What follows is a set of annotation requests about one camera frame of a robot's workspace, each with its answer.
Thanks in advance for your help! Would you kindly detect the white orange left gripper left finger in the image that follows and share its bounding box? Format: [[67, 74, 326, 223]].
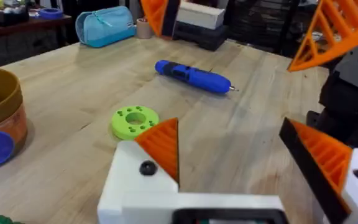
[[97, 117, 180, 224]]

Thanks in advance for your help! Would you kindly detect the white orange left gripper right finger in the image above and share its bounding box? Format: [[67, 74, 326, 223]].
[[278, 117, 358, 224]]

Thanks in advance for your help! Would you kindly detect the finger of the white orange right gripper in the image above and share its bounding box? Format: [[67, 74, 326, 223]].
[[140, 0, 181, 38]]

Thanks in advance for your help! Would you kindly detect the blue electric screwdriver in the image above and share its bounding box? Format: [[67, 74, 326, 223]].
[[154, 59, 239, 95]]

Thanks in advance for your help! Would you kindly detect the green toy vegetable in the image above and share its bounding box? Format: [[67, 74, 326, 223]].
[[0, 214, 25, 224]]

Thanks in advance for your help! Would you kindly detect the beige tape roll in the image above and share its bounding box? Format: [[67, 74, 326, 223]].
[[135, 17, 154, 40]]

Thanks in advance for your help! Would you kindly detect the white box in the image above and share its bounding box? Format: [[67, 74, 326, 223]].
[[175, 1, 226, 30]]

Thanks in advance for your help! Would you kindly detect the black box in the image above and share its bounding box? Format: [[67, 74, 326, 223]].
[[172, 21, 230, 52]]

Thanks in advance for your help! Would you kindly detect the light blue zip bag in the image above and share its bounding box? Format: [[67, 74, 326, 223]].
[[75, 5, 137, 49]]

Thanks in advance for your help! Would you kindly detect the green disc with holes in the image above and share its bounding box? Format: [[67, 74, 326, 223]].
[[110, 105, 160, 141]]

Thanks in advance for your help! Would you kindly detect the blue tape roll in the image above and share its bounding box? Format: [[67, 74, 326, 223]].
[[38, 7, 65, 21]]

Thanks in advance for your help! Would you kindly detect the dark wooden side table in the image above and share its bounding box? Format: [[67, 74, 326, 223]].
[[0, 12, 73, 42]]

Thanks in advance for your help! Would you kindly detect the brown toy tub with blue label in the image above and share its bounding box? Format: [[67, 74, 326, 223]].
[[0, 66, 29, 170]]

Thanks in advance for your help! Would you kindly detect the black tray with clutter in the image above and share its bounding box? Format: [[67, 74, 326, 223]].
[[0, 5, 31, 27]]

